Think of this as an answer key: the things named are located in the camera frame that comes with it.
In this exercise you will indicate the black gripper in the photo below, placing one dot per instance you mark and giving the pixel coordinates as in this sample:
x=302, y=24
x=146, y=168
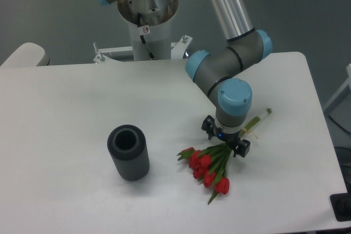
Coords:
x=229, y=135

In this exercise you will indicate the white chair armrest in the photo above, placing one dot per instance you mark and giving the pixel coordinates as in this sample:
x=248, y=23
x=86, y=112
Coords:
x=27, y=55

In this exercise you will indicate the dark grey ribbed vase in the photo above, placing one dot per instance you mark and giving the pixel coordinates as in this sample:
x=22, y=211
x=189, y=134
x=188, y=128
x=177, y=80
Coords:
x=128, y=149

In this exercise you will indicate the white pedestal base frame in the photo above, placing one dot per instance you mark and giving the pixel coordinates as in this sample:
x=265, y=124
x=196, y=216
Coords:
x=178, y=50

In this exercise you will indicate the white furniture frame right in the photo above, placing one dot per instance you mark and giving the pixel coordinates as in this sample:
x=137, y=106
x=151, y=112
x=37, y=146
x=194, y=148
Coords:
x=338, y=96

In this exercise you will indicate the black box at edge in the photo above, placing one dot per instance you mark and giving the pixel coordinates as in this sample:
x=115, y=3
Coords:
x=341, y=206

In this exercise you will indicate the red tulip bouquet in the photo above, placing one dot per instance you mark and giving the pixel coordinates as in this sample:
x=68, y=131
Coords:
x=210, y=164

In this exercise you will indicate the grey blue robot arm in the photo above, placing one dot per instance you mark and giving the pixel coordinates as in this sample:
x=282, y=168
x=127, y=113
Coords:
x=215, y=75

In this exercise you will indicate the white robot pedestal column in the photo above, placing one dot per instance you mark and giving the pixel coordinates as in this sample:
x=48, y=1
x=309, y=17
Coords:
x=149, y=22

